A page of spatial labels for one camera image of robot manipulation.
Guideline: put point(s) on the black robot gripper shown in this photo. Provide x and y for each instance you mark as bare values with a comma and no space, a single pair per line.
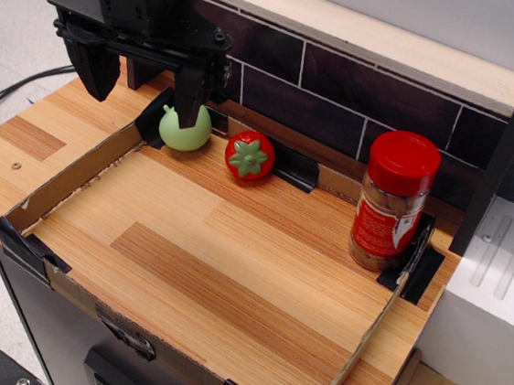
168,34

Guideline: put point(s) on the red lidded spice bottle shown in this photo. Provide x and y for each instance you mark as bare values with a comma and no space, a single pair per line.
400,174

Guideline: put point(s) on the taped cardboard fence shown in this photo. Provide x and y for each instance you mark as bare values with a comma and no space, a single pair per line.
161,258

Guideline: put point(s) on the green toy apple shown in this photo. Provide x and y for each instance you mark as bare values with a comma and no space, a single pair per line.
187,139

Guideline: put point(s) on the red toy tomato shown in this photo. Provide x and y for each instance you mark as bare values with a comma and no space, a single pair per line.
249,156

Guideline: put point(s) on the black panel under table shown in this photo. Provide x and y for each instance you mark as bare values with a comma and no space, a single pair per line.
101,369

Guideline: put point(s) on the white drainboard unit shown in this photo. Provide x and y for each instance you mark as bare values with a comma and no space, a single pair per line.
470,337

